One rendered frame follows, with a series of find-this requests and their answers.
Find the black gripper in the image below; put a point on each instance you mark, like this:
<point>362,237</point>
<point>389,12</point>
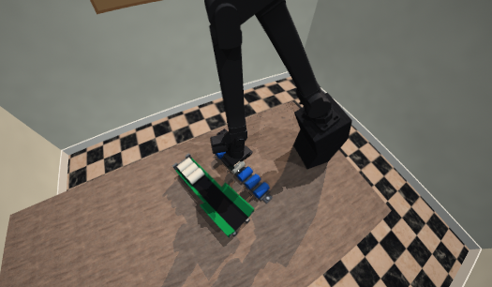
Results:
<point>236,157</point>

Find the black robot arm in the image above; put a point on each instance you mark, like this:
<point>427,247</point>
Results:
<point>277,23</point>

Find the cream plastic cylinder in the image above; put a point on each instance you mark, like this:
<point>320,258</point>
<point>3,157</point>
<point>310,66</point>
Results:
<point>239,165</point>

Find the cream plastic bar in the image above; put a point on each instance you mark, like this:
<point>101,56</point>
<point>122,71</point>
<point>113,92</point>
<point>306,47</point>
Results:
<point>195,176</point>
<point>189,170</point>
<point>184,164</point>

